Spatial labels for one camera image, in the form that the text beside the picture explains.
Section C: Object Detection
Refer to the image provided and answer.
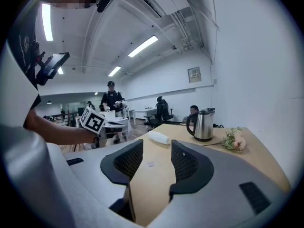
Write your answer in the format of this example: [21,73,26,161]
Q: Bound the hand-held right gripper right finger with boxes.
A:
[169,139,215,203]

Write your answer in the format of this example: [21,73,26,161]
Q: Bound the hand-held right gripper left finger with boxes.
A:
[100,139,144,223]

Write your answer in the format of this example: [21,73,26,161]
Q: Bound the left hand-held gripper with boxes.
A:
[79,106,127,149]

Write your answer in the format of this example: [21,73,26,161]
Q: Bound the white cleaning cloth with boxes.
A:
[147,131,170,145]

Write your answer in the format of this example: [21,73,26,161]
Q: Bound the person's left forearm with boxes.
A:
[25,108,100,147]

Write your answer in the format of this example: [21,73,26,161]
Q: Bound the table with checked cloth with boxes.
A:
[75,114,133,142]

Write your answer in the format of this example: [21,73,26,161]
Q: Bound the white desk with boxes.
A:
[125,107,159,126]

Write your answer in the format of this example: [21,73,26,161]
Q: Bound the steel electric kettle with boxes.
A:
[186,110,214,143]

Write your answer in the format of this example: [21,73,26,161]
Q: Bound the black office chair with headrest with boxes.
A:
[155,95,175,124]

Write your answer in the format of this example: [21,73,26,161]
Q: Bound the light wooden table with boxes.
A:
[129,123,292,227]

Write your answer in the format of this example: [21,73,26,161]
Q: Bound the black chest-mounted screen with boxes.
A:
[35,52,70,86]

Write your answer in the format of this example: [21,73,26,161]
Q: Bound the white ceiling pipes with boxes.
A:
[171,8,205,52]

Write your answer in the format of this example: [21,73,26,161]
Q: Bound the person's black shirt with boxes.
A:
[7,0,42,109]

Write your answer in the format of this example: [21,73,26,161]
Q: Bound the white wall trunking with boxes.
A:
[125,85,214,102]

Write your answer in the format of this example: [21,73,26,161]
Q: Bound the grey wall panel box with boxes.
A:
[187,66,202,84]

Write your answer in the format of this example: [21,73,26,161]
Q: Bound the black head camera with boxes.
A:
[96,0,119,13]

